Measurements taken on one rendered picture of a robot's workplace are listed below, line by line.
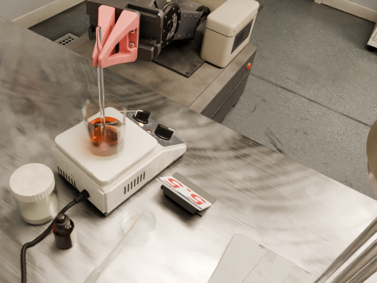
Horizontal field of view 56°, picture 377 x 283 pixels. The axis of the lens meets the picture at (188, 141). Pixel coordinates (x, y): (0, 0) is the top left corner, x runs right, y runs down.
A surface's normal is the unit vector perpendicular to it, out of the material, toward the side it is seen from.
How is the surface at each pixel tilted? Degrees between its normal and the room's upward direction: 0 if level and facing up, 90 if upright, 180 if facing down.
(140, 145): 0
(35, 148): 0
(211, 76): 0
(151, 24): 90
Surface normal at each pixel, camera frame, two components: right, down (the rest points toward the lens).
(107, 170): 0.14, -0.68
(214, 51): -0.50, 0.58
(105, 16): 0.04, -0.38
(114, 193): 0.76, 0.54
